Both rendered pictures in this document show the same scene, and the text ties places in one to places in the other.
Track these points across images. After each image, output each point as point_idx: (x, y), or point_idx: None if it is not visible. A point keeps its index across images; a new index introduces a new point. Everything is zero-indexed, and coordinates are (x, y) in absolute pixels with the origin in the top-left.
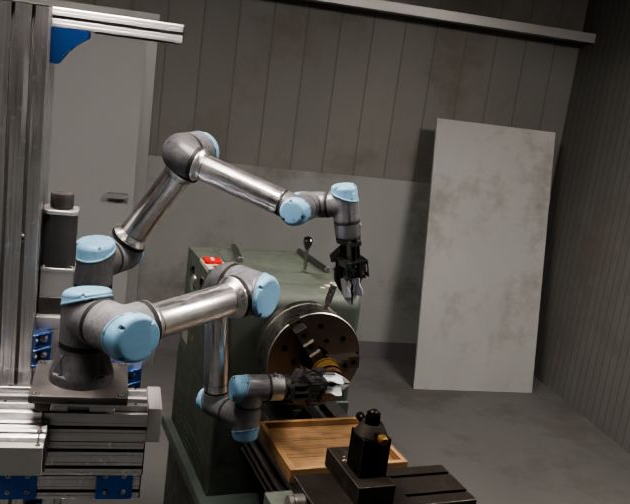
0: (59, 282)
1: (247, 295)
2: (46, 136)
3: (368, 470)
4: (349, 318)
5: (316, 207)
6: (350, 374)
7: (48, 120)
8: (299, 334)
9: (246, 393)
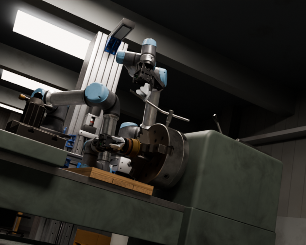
0: (85, 119)
1: (85, 89)
2: (100, 73)
3: (21, 120)
4: (198, 144)
5: (134, 55)
6: (162, 162)
7: (105, 70)
8: (139, 132)
9: (85, 144)
